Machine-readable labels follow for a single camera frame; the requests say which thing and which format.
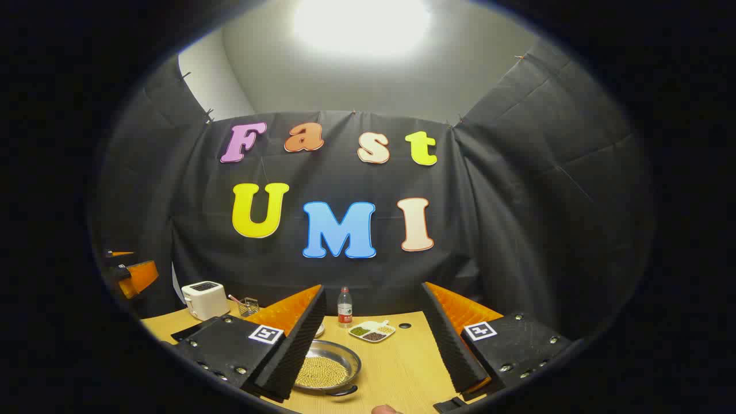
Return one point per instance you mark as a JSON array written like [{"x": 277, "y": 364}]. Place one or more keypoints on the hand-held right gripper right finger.
[{"x": 454, "y": 351}]

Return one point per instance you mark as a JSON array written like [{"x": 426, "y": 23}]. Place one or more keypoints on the white round plate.
[{"x": 319, "y": 330}]

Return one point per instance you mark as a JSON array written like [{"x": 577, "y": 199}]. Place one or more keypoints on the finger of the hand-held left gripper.
[
  {"x": 141, "y": 277},
  {"x": 118, "y": 253}
]

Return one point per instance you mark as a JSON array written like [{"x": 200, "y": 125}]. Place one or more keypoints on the large ceiling light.
[{"x": 362, "y": 26}]

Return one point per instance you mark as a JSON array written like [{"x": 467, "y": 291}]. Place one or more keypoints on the pink striped utensil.
[{"x": 234, "y": 299}]

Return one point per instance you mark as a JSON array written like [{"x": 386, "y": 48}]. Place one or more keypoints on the white divided dish with beans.
[{"x": 372, "y": 332}]

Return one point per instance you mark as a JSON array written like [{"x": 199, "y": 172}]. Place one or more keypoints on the clear water bottle red label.
[{"x": 344, "y": 310}]

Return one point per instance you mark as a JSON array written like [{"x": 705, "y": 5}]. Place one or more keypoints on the black backdrop cloth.
[{"x": 517, "y": 230}]

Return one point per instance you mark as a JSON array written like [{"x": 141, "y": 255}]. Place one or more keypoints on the white toaster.
[{"x": 204, "y": 302}]

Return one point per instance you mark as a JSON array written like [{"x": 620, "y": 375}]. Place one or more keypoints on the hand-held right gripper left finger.
[{"x": 293, "y": 351}]

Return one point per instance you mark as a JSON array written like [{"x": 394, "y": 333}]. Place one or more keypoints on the stainless steel pot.
[{"x": 347, "y": 353}]

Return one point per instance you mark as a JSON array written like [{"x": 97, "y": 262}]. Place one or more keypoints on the pile of yellow soybeans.
[{"x": 322, "y": 372}]

